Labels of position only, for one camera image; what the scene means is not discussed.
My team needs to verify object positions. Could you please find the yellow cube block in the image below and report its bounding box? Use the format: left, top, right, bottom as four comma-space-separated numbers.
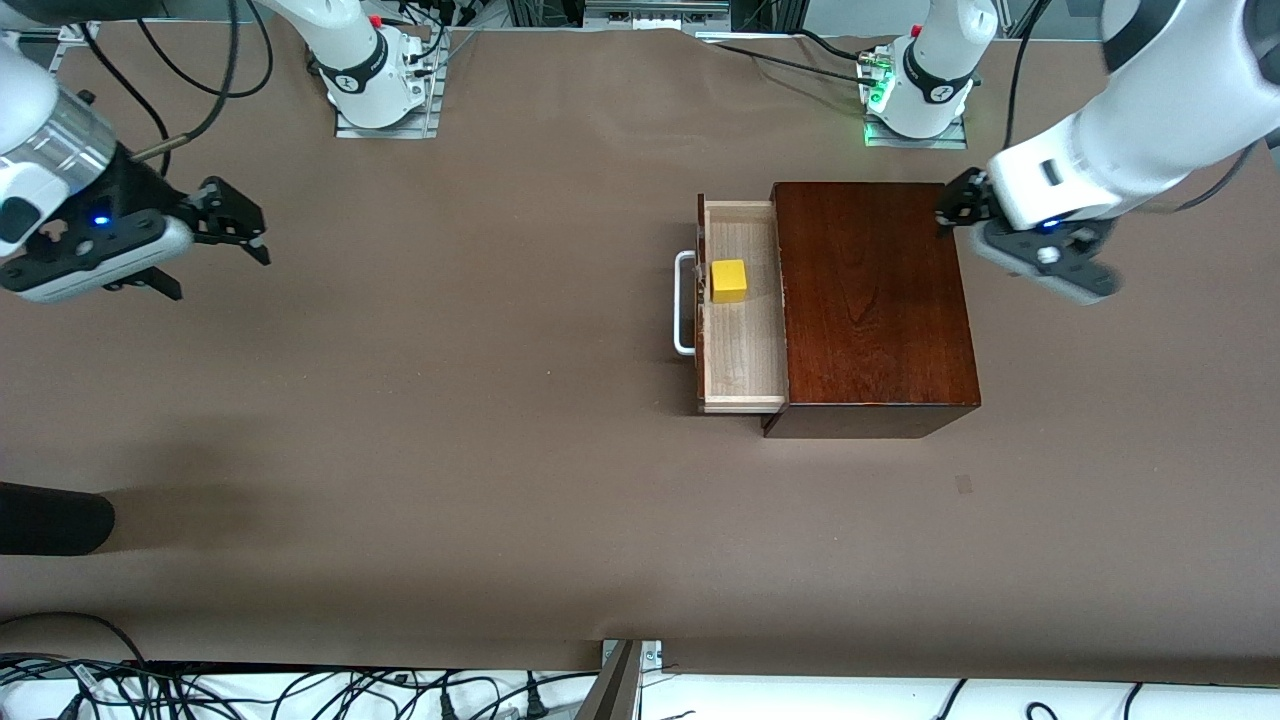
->
710, 258, 750, 305

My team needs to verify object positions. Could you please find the light wood drawer white handle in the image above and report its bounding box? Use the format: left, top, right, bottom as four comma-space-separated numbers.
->
673, 194, 791, 416

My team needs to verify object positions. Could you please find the dark wooden board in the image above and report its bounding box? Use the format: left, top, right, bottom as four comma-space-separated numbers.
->
762, 181, 982, 440

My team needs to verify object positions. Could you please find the brown table cover sheet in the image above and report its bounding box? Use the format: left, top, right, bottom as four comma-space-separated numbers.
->
0, 20, 1280, 687

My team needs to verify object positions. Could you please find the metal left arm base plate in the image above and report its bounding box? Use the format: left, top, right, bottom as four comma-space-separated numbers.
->
861, 44, 970, 150

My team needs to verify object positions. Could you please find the black cable brass tip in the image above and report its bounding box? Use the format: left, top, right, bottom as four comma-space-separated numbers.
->
128, 0, 277, 163

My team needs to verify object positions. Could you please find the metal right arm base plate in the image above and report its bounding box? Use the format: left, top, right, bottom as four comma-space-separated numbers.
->
333, 27, 443, 140

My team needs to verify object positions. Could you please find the black cable loop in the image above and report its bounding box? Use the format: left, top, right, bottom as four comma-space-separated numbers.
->
0, 611, 151, 668

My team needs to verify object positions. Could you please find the aluminium frame rail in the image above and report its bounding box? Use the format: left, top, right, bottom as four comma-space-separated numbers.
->
582, 0, 737, 32

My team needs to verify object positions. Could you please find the grey metal bracket bar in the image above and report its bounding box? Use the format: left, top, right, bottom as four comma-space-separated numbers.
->
574, 637, 664, 720

